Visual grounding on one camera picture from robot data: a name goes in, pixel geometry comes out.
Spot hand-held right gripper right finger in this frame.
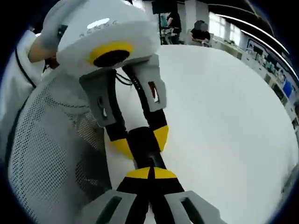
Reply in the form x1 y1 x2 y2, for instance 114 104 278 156
149 167 227 224

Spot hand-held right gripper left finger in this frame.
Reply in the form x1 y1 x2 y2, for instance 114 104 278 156
80 167 152 224

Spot black remote control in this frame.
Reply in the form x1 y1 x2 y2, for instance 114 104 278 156
128 127 167 170

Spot red plug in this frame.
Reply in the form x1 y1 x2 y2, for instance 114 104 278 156
45 57 59 70

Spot black equipment stand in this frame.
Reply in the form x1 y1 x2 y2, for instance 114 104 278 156
151 0 175 45

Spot white mesh laundry bag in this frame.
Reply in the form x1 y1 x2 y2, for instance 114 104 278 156
7 77 113 224

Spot person's white shirt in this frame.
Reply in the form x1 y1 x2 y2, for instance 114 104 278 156
0 30 51 150

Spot ceiling light strip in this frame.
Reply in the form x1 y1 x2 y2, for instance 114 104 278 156
240 29 299 80
214 13 290 55

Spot blue container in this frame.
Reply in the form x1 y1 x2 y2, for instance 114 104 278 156
282 80 294 98

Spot thin black wires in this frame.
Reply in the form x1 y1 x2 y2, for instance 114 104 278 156
115 71 134 86

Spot black cable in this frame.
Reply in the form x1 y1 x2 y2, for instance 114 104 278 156
14 48 38 89

